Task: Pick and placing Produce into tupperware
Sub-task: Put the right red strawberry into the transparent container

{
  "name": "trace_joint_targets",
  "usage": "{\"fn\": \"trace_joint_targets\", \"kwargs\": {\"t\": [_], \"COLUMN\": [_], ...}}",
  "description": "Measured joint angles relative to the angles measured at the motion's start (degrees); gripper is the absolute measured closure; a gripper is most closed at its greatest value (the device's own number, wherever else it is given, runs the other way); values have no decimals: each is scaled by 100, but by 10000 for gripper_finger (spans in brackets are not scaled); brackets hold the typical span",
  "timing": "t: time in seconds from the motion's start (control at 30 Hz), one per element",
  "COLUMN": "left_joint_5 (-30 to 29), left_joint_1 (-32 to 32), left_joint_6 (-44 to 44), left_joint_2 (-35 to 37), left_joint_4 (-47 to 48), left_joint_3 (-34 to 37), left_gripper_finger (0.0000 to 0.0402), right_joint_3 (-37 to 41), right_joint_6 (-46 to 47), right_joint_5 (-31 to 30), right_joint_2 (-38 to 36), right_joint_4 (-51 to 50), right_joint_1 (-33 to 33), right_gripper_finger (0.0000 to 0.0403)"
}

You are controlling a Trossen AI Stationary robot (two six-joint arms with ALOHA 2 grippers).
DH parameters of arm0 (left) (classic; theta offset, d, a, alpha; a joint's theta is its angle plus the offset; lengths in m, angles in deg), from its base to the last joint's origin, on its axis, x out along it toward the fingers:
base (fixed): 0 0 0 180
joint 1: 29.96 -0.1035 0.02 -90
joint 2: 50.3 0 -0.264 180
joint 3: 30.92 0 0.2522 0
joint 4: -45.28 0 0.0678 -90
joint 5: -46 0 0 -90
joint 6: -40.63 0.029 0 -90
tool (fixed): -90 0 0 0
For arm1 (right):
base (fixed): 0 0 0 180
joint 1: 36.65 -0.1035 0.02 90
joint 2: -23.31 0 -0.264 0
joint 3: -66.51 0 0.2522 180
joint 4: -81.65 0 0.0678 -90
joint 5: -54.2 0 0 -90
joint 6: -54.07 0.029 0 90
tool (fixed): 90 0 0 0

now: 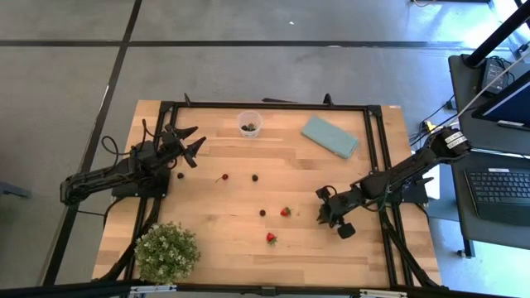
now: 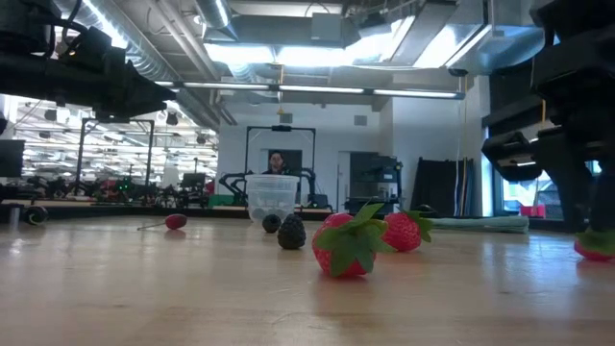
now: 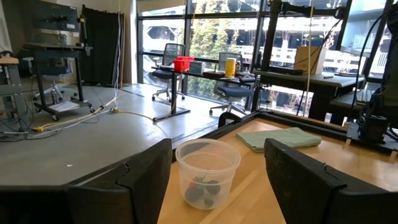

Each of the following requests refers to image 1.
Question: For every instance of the dark cherry green stem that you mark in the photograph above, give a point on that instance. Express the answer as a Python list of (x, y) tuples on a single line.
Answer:
[(180, 175), (247, 127)]

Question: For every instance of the black laptop keyboard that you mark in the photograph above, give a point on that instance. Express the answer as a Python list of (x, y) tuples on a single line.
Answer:
[(497, 190)]

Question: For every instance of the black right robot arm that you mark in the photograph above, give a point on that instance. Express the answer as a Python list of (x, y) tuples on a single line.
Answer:
[(397, 176)]

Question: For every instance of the teal folded cloth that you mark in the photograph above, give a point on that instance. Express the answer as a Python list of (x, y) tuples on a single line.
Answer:
[(331, 136)]

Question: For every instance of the clear plastic tupperware cup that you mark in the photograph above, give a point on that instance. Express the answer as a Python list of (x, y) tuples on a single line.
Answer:
[(241, 118)]

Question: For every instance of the black power adapter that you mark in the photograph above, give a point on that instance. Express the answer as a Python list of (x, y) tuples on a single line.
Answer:
[(494, 74)]

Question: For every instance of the green artificial potted plant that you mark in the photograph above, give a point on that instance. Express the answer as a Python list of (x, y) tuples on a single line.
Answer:
[(165, 252)]

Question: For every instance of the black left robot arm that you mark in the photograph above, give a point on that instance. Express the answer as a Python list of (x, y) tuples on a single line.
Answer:
[(91, 182)]

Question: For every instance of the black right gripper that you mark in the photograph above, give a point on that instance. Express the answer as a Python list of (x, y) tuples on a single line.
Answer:
[(339, 200)]

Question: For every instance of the dark computer monitor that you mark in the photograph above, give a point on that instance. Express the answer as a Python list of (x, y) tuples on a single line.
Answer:
[(509, 103)]

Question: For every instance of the bumpy blackberry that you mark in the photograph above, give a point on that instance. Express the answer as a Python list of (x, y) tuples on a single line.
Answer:
[(262, 212)]

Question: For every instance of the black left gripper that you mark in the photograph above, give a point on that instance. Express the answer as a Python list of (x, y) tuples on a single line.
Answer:
[(172, 149)]

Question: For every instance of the black vertical pole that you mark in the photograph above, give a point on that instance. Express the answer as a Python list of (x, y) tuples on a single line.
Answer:
[(497, 35)]

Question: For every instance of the dark grey desk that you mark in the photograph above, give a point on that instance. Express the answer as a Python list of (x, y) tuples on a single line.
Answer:
[(465, 136)]

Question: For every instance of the red cherry with stem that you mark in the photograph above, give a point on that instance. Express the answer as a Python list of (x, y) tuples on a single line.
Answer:
[(225, 176)]

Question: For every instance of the white paper sheet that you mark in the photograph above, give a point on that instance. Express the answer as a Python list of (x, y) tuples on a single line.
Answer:
[(432, 186)]

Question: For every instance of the black aluminium table frame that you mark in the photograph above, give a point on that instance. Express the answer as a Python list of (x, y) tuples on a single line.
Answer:
[(269, 106)]

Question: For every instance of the silver metal bracket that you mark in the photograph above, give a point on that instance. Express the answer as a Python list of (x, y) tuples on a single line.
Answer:
[(383, 294), (153, 289)]

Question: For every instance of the grey furniture foot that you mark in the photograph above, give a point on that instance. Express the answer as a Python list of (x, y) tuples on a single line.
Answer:
[(12, 189)]

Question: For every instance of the red strawberry green leaves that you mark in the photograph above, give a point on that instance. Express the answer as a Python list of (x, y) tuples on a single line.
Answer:
[(271, 237), (285, 212)]

